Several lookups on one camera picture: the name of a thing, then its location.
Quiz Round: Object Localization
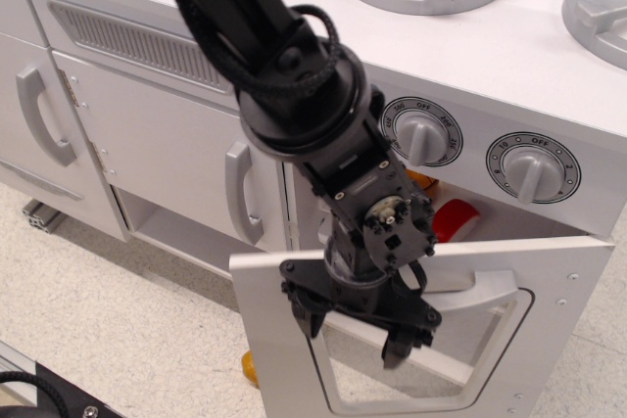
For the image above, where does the grey oven door handle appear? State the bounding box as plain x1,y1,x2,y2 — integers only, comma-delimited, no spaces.
402,270,518,315

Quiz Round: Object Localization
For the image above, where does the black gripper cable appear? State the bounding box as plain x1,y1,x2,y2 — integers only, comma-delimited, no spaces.
394,260,432,300

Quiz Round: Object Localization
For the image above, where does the white toy kitchen body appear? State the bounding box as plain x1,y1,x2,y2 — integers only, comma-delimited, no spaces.
1,0,626,417

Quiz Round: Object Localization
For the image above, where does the grey right stove burner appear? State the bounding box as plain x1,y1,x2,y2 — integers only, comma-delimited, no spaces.
561,0,626,70

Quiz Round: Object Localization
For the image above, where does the grey left door handle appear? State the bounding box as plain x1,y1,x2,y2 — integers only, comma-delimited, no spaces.
15,67,76,167

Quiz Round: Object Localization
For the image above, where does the red white toy sushi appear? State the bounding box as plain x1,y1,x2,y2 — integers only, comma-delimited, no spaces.
433,199,481,243

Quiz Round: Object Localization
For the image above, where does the white cabinet door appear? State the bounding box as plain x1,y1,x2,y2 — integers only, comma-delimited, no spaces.
1,34,128,241
54,52,289,252

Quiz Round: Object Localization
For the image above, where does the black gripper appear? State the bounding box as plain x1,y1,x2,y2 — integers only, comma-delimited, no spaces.
279,258,442,369

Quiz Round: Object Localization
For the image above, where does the aluminium extrusion frame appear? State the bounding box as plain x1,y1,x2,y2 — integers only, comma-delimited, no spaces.
23,200,67,234

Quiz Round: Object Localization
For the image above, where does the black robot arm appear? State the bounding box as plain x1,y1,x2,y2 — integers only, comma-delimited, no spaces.
175,0,442,369

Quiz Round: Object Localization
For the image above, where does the white middle cabinet door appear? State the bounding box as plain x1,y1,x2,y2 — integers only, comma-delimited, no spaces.
54,52,289,252

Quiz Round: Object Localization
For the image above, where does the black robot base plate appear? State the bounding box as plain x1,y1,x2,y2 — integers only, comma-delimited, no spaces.
0,339,128,418

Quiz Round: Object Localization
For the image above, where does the grey vent grille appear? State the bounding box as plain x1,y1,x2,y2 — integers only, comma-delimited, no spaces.
48,0,232,94

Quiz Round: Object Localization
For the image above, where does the grey oven knob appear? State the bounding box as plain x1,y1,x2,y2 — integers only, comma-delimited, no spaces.
397,115,449,166
504,150,565,205

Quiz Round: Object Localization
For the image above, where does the white left cabinet door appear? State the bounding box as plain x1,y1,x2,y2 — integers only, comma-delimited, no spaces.
1,34,128,241

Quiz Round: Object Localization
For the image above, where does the yellow toy chicken drumstick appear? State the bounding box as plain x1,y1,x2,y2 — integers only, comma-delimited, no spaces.
241,350,259,388

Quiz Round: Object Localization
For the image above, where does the grey right oven knob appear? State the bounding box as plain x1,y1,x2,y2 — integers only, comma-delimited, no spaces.
504,150,565,205

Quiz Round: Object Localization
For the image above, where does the white oven door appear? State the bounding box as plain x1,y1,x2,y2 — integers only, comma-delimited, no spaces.
230,236,614,417

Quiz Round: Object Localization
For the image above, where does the grey middle door handle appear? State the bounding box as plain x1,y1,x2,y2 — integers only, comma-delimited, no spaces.
224,141,264,245

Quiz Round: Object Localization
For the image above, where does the grey left oven knob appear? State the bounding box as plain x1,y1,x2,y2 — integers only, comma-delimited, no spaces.
397,115,449,166

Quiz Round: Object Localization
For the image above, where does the orange transparent cup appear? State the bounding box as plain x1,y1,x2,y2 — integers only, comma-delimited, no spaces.
406,169,439,200

